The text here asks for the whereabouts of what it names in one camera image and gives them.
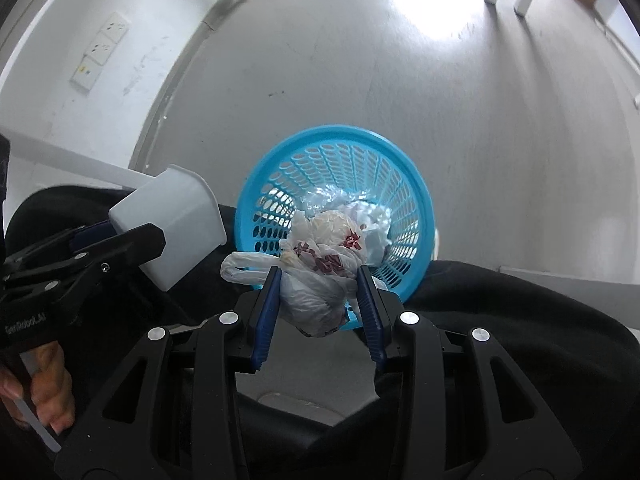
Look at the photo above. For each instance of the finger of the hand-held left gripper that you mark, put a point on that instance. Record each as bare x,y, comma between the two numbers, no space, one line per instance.
130,247
90,237

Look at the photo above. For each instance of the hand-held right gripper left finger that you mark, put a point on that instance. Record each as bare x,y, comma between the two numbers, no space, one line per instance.
265,310

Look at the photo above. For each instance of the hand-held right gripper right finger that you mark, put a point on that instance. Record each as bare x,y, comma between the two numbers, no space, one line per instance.
367,310

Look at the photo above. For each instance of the thin plastic bag red print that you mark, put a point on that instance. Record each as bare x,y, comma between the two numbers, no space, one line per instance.
315,290

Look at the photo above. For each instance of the white plastic cup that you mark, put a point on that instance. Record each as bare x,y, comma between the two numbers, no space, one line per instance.
175,210

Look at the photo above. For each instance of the white napkin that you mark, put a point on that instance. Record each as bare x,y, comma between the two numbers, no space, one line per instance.
372,222

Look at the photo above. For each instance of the clear plastic wrap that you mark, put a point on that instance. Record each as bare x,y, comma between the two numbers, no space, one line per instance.
325,197

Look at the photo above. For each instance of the blue plastic basket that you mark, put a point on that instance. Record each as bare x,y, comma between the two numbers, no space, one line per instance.
325,160

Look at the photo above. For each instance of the person's left hand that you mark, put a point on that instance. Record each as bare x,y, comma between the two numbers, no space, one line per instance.
50,385

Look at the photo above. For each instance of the person's black trousers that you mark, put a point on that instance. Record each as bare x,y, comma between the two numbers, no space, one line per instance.
500,310

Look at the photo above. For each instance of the white wall socket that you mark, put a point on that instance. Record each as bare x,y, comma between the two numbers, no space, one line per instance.
116,27
86,72
102,49

